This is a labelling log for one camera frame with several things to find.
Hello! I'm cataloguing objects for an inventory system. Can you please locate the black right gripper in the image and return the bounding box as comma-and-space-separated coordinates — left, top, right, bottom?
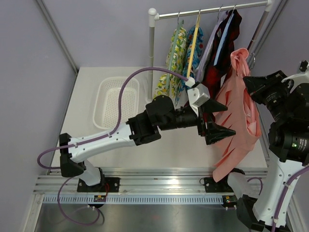
244, 71, 295, 123

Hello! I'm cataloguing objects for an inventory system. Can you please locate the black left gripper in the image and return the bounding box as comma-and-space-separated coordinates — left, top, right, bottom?
158, 97, 236, 144

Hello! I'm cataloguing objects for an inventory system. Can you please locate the pink pleated skirt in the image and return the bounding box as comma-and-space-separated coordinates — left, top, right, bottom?
212, 48, 261, 182

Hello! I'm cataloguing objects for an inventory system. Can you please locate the pink skirt hanger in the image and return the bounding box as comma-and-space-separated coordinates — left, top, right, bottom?
231, 49, 256, 71

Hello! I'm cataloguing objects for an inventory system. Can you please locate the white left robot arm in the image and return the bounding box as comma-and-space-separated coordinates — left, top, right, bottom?
59, 95, 236, 192

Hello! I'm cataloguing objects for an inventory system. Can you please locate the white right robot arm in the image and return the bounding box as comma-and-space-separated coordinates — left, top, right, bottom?
219, 71, 309, 232

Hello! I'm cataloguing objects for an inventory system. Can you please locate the lavender hanger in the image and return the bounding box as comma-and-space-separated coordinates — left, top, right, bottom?
197, 12, 226, 77

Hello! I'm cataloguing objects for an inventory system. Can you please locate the light blue hanger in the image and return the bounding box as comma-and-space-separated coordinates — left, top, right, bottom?
213, 11, 234, 67

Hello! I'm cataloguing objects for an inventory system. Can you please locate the yellow wooden hanger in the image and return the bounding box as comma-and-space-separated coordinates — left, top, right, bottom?
186, 11, 200, 79

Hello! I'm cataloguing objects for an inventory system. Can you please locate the mint green hanger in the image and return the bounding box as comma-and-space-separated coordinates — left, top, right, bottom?
166, 12, 184, 96

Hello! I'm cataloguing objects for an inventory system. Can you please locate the yellow lemon print garment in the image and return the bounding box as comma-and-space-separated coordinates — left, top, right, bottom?
154, 27, 186, 98

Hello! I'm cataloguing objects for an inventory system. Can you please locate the red black plaid garment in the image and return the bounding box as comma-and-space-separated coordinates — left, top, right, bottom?
200, 9, 242, 99

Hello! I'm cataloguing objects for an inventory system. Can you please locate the right small circuit board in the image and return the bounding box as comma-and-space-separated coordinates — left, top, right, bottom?
223, 195, 238, 207

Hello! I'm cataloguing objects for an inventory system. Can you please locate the small circuit board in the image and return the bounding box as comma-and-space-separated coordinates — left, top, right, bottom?
94, 195, 107, 202
223, 195, 238, 207

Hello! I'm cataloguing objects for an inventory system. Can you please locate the blue floral garment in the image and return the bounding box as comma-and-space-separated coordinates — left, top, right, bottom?
173, 26, 205, 106

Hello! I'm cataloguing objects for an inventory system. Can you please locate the white perforated plastic basket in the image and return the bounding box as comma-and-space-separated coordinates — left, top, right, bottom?
93, 76, 140, 130

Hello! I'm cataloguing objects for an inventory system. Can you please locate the white silver clothes rack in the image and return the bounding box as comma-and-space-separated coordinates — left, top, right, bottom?
142, 0, 275, 102

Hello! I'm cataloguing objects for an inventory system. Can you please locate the left small circuit board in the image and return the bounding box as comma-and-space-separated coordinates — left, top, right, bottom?
94, 195, 107, 202

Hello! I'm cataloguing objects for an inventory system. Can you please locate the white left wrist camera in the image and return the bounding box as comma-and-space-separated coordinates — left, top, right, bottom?
187, 82, 211, 116

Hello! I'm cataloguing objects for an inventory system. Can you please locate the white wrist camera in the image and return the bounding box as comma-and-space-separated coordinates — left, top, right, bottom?
281, 60, 309, 86
187, 82, 211, 116

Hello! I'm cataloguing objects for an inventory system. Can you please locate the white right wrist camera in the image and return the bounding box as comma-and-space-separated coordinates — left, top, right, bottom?
281, 60, 309, 86

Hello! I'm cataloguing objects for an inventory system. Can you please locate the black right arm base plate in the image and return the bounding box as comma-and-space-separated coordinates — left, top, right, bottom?
199, 177, 233, 193

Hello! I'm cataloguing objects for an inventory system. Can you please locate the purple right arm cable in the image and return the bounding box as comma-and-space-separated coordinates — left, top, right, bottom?
246, 166, 309, 232

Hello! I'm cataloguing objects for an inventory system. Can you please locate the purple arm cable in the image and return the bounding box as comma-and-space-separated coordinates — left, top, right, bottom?
37, 67, 194, 224
246, 166, 309, 232

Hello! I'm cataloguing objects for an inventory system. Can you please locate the aluminium mounting rail frame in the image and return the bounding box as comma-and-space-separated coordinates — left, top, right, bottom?
33, 167, 267, 195

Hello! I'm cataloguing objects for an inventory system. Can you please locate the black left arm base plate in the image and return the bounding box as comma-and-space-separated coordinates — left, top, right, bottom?
77, 177, 120, 193

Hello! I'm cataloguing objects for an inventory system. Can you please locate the white slotted cable duct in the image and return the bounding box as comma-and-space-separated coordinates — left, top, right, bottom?
43, 194, 223, 205

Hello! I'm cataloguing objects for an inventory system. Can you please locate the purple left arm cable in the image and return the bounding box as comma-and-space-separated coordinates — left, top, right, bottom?
37, 67, 194, 224

